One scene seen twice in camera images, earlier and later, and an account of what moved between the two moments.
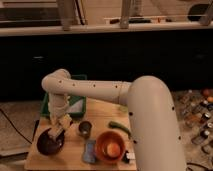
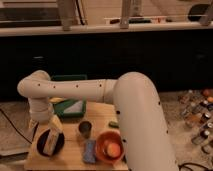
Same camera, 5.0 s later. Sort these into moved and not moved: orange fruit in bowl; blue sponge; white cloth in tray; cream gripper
Moved: cream gripper
Not moved: blue sponge; orange fruit in bowl; white cloth in tray
